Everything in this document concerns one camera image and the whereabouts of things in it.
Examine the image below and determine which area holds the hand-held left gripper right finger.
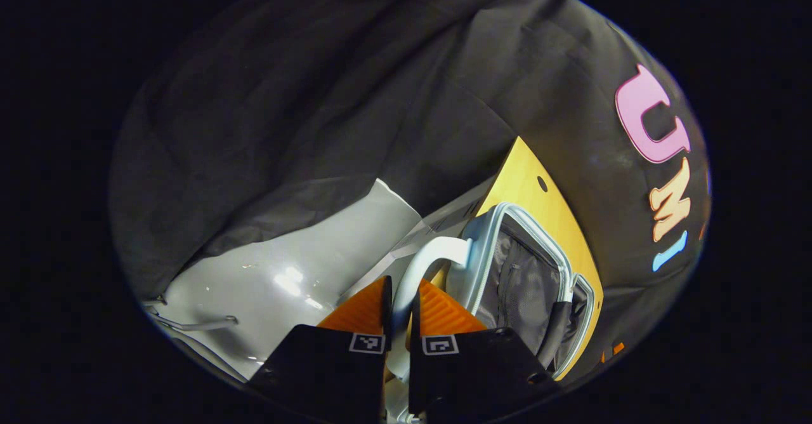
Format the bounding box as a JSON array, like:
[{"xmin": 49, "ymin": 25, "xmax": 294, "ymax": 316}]
[{"xmin": 408, "ymin": 278, "xmax": 559, "ymax": 415}]

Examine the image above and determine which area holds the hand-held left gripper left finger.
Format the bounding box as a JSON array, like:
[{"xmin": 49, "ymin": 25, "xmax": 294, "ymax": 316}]
[{"xmin": 246, "ymin": 275, "xmax": 393, "ymax": 424}]

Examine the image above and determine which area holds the light blue suitcase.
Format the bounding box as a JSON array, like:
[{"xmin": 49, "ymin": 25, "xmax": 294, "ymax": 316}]
[{"xmin": 384, "ymin": 202, "xmax": 605, "ymax": 424}]

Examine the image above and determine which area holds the black backdrop cloth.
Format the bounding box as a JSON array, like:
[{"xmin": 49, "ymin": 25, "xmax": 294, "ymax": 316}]
[{"xmin": 108, "ymin": 0, "xmax": 712, "ymax": 387}]

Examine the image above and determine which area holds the thin grey wire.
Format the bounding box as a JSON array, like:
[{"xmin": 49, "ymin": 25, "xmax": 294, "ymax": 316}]
[{"xmin": 143, "ymin": 297, "xmax": 240, "ymax": 334}]

